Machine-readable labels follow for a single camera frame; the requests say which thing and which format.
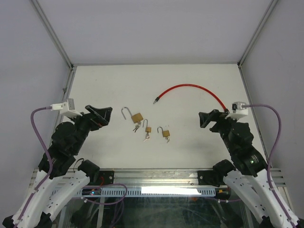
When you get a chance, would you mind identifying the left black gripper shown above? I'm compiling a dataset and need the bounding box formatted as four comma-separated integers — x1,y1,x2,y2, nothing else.
68,104,113,153

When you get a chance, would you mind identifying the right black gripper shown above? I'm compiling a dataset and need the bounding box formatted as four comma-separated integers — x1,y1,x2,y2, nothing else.
198,109,240,153

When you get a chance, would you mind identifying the large brass padlock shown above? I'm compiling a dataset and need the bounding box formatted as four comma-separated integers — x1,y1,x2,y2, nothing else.
121,107,143,124

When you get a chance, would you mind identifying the small brass padlock long shackle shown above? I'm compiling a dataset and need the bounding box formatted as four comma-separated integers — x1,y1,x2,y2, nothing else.
143,119,152,133

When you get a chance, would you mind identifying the red cable lock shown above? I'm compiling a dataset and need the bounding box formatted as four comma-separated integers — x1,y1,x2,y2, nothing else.
153,83,229,113

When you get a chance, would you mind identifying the silver key pair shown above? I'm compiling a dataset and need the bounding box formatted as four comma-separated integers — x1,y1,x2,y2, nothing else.
143,133,150,142

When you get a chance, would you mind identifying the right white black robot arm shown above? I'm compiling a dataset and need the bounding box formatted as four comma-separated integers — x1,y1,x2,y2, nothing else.
199,109,304,228

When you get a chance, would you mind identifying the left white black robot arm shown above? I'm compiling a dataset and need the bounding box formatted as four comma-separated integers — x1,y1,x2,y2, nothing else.
2,102,113,228

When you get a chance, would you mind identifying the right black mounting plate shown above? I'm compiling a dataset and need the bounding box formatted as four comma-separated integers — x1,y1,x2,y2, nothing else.
197,170,225,187

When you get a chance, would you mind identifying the black mounting plate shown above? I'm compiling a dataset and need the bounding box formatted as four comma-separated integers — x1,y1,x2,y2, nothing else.
89,170,114,186
197,170,225,187

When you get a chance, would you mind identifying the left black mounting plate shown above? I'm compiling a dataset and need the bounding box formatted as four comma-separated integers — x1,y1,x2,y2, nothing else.
89,170,114,186

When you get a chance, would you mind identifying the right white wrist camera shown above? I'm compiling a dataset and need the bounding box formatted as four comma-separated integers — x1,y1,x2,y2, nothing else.
225,102,248,120

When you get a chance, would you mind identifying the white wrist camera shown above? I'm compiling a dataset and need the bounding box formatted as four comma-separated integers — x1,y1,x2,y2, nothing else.
225,102,248,120
51,98,82,119

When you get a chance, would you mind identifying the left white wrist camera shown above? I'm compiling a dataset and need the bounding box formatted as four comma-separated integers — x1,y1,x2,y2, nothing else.
51,98,82,119

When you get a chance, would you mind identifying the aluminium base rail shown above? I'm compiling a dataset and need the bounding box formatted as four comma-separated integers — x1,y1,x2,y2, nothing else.
28,168,285,190

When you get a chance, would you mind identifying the white slotted cable duct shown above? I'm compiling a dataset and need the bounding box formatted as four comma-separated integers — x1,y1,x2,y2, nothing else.
39,187,217,198

